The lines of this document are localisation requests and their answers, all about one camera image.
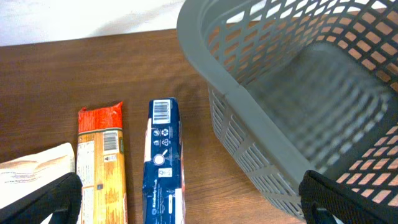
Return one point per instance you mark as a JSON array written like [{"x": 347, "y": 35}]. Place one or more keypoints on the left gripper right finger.
[{"x": 326, "y": 201}]

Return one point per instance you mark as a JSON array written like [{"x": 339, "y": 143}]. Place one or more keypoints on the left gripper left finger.
[{"x": 59, "y": 199}]

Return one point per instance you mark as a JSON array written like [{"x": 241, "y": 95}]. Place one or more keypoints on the orange spaghetti packet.
[{"x": 100, "y": 165}]

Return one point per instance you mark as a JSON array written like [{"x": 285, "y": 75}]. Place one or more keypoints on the blue tissue pack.
[{"x": 163, "y": 185}]

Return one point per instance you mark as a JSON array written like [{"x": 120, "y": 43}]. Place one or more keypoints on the grey plastic shopping basket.
[{"x": 301, "y": 85}]

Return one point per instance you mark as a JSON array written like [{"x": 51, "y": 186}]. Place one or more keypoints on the white grain bag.
[{"x": 22, "y": 176}]

